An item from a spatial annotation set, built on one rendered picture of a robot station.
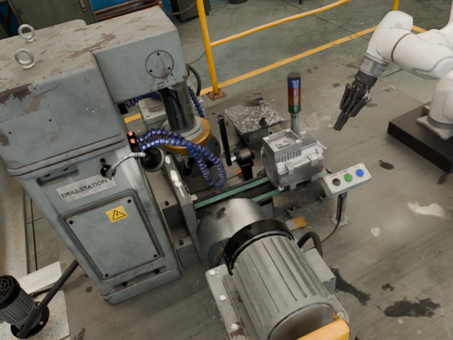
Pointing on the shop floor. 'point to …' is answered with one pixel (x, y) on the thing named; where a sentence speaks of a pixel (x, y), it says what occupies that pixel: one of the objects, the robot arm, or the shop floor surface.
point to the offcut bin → (189, 9)
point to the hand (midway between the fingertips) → (340, 121)
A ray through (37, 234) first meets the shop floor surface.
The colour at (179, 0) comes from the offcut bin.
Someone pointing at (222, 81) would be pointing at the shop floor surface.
